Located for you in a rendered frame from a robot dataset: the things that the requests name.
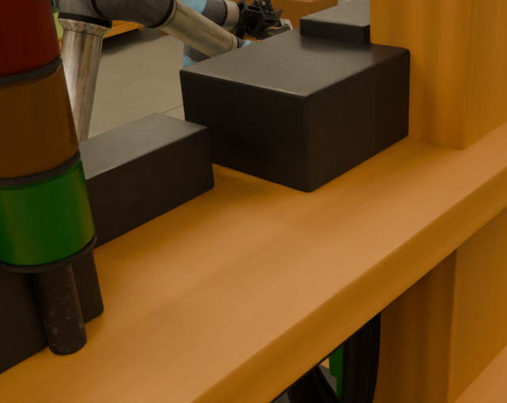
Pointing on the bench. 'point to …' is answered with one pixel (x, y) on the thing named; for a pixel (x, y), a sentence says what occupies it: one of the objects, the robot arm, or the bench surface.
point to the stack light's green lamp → (40, 222)
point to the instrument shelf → (268, 276)
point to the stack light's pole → (60, 309)
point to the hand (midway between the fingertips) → (281, 30)
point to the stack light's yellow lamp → (29, 130)
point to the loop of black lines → (305, 393)
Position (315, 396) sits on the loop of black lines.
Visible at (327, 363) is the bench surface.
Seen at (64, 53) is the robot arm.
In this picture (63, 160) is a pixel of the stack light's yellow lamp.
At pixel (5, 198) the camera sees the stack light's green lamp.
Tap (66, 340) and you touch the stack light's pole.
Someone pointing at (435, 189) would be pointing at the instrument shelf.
